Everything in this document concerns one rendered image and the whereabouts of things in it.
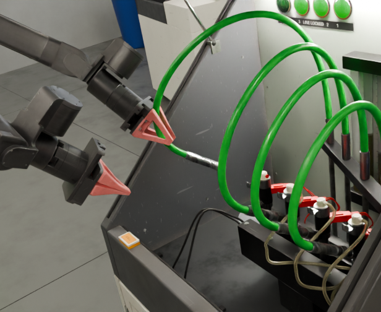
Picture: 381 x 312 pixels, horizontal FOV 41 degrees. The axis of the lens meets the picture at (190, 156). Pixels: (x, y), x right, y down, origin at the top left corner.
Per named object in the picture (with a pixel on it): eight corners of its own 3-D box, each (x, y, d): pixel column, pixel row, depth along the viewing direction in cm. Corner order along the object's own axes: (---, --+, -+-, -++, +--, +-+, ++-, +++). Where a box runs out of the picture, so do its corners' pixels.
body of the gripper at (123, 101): (156, 100, 110) (129, 78, 110) (145, 109, 100) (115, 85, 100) (138, 123, 112) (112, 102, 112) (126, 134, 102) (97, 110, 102)
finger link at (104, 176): (141, 189, 86) (93, 166, 82) (119, 223, 87) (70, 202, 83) (132, 173, 92) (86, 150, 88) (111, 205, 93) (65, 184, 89)
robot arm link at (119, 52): (67, 66, 110) (59, 63, 101) (101, 23, 109) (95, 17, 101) (112, 101, 111) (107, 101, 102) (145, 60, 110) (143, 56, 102)
